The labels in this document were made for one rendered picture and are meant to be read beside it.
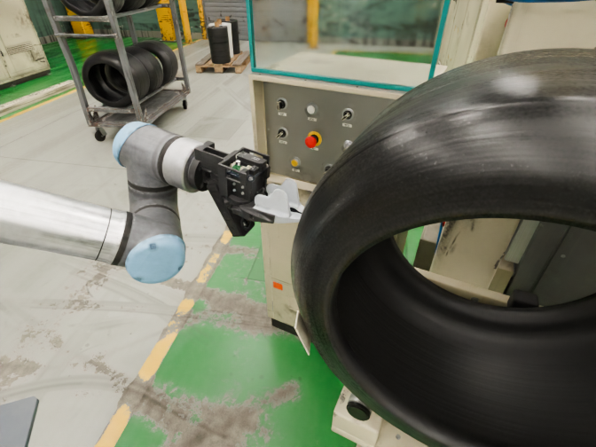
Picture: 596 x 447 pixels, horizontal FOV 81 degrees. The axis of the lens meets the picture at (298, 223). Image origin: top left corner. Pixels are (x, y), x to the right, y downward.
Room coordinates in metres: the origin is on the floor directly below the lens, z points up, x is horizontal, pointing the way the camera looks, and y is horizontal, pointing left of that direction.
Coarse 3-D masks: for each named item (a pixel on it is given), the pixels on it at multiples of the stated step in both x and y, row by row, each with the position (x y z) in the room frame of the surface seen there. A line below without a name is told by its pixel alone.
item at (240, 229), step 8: (208, 184) 0.52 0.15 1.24; (216, 184) 0.51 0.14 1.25; (216, 192) 0.51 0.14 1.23; (216, 200) 0.51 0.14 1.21; (224, 208) 0.50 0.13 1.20; (224, 216) 0.51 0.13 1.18; (232, 216) 0.50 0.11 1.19; (240, 216) 0.51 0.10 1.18; (232, 224) 0.50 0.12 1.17; (240, 224) 0.50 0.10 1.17; (248, 224) 0.51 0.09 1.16; (232, 232) 0.50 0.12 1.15; (240, 232) 0.49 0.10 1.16
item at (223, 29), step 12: (216, 24) 6.69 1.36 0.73; (228, 24) 7.05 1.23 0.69; (216, 36) 6.53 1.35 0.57; (228, 36) 6.73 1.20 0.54; (216, 48) 6.53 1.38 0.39; (228, 48) 6.66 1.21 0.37; (204, 60) 6.80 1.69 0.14; (216, 60) 6.54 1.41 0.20; (228, 60) 6.62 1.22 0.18; (240, 60) 6.80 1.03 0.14; (216, 72) 6.51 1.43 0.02; (240, 72) 6.48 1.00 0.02
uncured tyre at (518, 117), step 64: (512, 64) 0.40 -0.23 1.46; (576, 64) 0.36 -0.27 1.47; (384, 128) 0.36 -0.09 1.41; (448, 128) 0.30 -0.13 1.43; (512, 128) 0.27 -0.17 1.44; (576, 128) 0.25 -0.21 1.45; (320, 192) 0.36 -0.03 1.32; (384, 192) 0.29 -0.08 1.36; (448, 192) 0.26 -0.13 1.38; (512, 192) 0.24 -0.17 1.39; (576, 192) 0.23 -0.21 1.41; (320, 256) 0.32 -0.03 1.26; (384, 256) 0.55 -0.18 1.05; (320, 320) 0.31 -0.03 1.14; (384, 320) 0.46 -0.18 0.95; (448, 320) 0.47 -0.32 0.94; (512, 320) 0.43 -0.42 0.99; (576, 320) 0.39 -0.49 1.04; (384, 384) 0.33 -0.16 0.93; (448, 384) 0.35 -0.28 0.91; (512, 384) 0.34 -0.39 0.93; (576, 384) 0.31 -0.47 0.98
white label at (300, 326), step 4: (296, 316) 0.36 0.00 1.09; (300, 316) 0.36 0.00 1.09; (296, 320) 0.35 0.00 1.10; (300, 320) 0.36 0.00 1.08; (296, 324) 0.34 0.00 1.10; (300, 324) 0.35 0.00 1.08; (304, 324) 0.36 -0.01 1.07; (296, 328) 0.33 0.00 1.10; (300, 328) 0.34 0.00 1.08; (304, 328) 0.35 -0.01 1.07; (296, 332) 0.33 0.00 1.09; (300, 332) 0.34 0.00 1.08; (304, 332) 0.35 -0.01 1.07; (308, 332) 0.36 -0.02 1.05; (300, 336) 0.33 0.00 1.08; (304, 336) 0.34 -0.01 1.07; (308, 336) 0.35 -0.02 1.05; (304, 340) 0.33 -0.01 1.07; (308, 340) 0.34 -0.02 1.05; (304, 344) 0.33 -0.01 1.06; (308, 344) 0.34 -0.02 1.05; (304, 348) 0.32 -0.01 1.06; (308, 348) 0.33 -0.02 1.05; (308, 352) 0.32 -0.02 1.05
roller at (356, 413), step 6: (354, 396) 0.32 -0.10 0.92; (348, 402) 0.32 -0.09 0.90; (354, 402) 0.31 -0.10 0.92; (360, 402) 0.31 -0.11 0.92; (348, 408) 0.30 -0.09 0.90; (354, 408) 0.30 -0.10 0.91; (360, 408) 0.30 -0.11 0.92; (366, 408) 0.30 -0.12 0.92; (354, 414) 0.30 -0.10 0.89; (360, 414) 0.29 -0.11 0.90; (366, 414) 0.29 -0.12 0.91
